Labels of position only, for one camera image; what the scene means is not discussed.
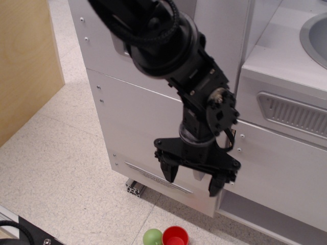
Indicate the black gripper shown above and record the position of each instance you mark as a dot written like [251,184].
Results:
[207,157]

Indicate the grey fridge door handle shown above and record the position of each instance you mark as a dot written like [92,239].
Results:
[198,175]

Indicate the white low fridge door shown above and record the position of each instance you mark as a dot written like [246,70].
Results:
[131,118]

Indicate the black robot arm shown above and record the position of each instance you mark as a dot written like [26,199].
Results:
[164,43]

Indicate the white toy fridge cabinet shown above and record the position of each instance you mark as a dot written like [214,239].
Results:
[222,22]

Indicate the aluminium extrusion foot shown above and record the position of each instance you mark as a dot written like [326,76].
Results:
[135,187]

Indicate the red toy cup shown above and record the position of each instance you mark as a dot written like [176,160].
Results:
[175,235]

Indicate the green toy ball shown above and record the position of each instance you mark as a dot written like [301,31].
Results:
[152,237]

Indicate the grey vent grille panel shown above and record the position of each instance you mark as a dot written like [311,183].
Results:
[293,114]

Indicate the white toy kitchen counter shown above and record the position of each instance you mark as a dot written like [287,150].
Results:
[278,58]

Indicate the grey ice dispenser recess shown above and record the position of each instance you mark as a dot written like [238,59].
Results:
[119,45]

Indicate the grey round sink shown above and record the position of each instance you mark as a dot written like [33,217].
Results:
[313,38]

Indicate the plywood board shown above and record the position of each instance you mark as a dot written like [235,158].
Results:
[31,73]

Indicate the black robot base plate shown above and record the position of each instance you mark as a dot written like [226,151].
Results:
[39,236]

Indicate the aluminium frame rail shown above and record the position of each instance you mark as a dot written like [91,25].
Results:
[8,231]

